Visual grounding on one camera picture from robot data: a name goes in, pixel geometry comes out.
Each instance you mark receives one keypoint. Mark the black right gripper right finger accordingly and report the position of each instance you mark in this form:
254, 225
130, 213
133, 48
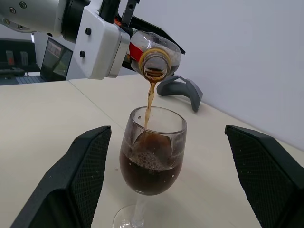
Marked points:
273, 180

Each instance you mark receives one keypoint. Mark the clear cola bottle red label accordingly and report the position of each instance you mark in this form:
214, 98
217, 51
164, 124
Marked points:
164, 47

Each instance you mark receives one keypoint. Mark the clear plastic wine glass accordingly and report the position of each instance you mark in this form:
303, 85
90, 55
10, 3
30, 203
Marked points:
152, 175

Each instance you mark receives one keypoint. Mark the dark computer monitor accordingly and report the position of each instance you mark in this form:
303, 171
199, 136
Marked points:
57, 61

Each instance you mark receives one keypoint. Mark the dark equipment desk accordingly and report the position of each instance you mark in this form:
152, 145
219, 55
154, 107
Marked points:
14, 54

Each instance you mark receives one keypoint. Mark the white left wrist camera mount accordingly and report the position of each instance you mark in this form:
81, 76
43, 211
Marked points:
99, 47

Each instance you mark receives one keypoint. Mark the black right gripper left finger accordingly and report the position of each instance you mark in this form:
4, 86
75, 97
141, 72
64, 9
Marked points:
71, 183

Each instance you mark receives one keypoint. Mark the grey curved plastic shell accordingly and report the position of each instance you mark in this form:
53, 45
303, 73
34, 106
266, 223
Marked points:
193, 95

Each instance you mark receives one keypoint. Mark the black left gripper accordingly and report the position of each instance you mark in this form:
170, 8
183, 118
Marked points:
114, 12

